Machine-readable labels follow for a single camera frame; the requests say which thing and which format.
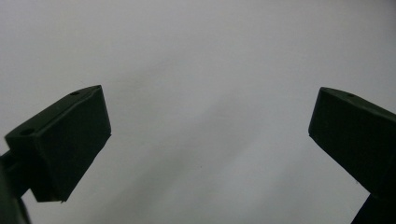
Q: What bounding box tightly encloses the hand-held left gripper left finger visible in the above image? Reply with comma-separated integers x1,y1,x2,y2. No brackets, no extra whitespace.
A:
4,84,113,203

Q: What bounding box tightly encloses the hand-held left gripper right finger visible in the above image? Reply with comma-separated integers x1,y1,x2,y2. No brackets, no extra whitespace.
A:
308,86,396,200

